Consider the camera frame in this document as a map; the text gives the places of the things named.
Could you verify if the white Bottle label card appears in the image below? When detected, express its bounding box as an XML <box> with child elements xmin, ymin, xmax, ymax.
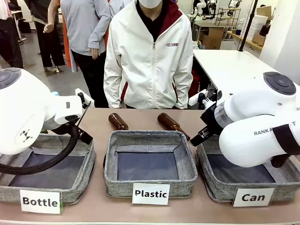
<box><xmin>19</xmin><ymin>189</ymin><xmax>63</xmax><ymax>214</ymax></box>

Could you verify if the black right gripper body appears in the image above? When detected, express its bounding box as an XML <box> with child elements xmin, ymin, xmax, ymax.
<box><xmin>200</xmin><ymin>103</ymin><xmax>227</xmax><ymax>138</ymax></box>

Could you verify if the black slanted pole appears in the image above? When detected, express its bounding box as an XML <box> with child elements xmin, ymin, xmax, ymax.
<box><xmin>238</xmin><ymin>0</ymin><xmax>259</xmax><ymax>52</ymax></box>

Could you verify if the grey fabric basket labelled Bottle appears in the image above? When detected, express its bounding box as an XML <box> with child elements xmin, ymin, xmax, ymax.
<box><xmin>0</xmin><ymin>133</ymin><xmax>97</xmax><ymax>204</ymax></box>

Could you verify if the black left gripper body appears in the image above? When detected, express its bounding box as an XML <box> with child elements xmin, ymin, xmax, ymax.
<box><xmin>76</xmin><ymin>126</ymin><xmax>94</xmax><ymax>145</ymax></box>

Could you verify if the brown cardboard box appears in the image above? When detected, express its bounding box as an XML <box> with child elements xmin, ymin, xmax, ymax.
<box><xmin>256</xmin><ymin>6</ymin><xmax>272</xmax><ymax>17</ymax></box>

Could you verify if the wooden workbench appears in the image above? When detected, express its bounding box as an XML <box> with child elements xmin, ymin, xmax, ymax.
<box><xmin>194</xmin><ymin>20</ymin><xmax>238</xmax><ymax>50</ymax></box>

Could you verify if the black wire shelf rack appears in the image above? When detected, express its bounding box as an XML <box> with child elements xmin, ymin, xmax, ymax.
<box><xmin>215</xmin><ymin>7</ymin><xmax>241</xmax><ymax>27</ymax></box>

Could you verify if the person in black clothes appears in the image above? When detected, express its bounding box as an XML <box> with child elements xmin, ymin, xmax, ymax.
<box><xmin>24</xmin><ymin>0</ymin><xmax>66</xmax><ymax>69</ymax></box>

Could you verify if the grey hoodie person's hand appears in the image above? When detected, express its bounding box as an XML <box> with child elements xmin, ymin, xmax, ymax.
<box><xmin>90</xmin><ymin>46</ymin><xmax>101</xmax><ymax>60</ymax></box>

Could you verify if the white Can label card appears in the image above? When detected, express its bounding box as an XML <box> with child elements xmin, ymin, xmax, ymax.
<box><xmin>232</xmin><ymin>187</ymin><xmax>275</xmax><ymax>208</ymax></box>

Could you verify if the black strap on arm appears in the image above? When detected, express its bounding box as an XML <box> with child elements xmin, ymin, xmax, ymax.
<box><xmin>273</xmin><ymin>124</ymin><xmax>300</xmax><ymax>156</ymax></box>

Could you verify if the person in grey hoodie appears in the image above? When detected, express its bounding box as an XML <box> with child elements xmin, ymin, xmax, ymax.
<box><xmin>60</xmin><ymin>0</ymin><xmax>112</xmax><ymax>108</ymax></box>

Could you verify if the white foam stack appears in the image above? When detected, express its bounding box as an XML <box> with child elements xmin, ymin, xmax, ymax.
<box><xmin>247</xmin><ymin>14</ymin><xmax>269</xmax><ymax>41</ymax></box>

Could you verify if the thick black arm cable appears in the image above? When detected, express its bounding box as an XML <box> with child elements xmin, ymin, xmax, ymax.
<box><xmin>0</xmin><ymin>123</ymin><xmax>82</xmax><ymax>176</ymax></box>

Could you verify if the grey fabric basket labelled Can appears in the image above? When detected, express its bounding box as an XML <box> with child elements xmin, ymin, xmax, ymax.
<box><xmin>195</xmin><ymin>135</ymin><xmax>300</xmax><ymax>204</ymax></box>

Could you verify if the red bag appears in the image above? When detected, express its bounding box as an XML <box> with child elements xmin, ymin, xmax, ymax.
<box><xmin>189</xmin><ymin>70</ymin><xmax>200</xmax><ymax>98</ymax></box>

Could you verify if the white power strip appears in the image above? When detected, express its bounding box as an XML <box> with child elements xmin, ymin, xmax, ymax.
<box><xmin>188</xmin><ymin>90</ymin><xmax>208</xmax><ymax>106</ymax></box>

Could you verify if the pale hand of bystander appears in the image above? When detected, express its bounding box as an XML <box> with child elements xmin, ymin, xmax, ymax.
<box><xmin>43</xmin><ymin>22</ymin><xmax>55</xmax><ymax>34</ymax></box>

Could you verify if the person in white jacket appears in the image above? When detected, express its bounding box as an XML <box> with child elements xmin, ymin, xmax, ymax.
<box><xmin>103</xmin><ymin>0</ymin><xmax>194</xmax><ymax>110</ymax></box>

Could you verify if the grey fabric basket labelled Plastic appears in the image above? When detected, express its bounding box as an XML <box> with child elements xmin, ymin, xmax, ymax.
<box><xmin>104</xmin><ymin>130</ymin><xmax>199</xmax><ymax>199</ymax></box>

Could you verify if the white face mask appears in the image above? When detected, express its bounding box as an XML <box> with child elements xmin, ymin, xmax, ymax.
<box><xmin>138</xmin><ymin>0</ymin><xmax>162</xmax><ymax>9</ymax></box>

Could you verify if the stubby brown glass bottle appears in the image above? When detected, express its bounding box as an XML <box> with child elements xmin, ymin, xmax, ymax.
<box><xmin>108</xmin><ymin>112</ymin><xmax>129</xmax><ymax>131</ymax></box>

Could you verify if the white side table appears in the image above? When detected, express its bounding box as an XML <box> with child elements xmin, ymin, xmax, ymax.
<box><xmin>192</xmin><ymin>49</ymin><xmax>283</xmax><ymax>96</ymax></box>

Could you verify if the long-neck brown glass bottle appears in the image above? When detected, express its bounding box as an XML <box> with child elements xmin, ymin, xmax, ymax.
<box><xmin>157</xmin><ymin>112</ymin><xmax>191</xmax><ymax>142</ymax></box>

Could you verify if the white Plastic label card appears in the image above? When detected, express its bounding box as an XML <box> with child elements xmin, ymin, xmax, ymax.
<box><xmin>132</xmin><ymin>183</ymin><xmax>171</xmax><ymax>206</ymax></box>

